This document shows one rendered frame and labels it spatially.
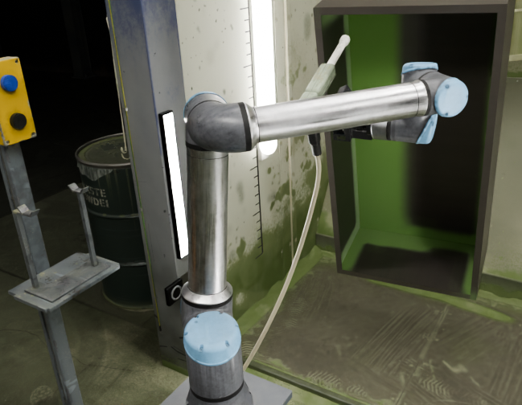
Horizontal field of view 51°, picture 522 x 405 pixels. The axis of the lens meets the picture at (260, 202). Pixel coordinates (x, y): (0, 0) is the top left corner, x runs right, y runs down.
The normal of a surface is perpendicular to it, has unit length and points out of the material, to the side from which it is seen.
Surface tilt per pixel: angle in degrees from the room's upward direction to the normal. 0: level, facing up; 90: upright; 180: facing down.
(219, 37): 90
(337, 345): 0
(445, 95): 90
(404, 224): 102
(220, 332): 5
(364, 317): 0
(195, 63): 90
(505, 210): 57
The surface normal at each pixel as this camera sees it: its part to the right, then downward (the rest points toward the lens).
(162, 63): 0.84, 0.18
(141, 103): -0.54, 0.37
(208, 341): -0.04, -0.88
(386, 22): -0.43, 0.57
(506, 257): -0.48, -0.18
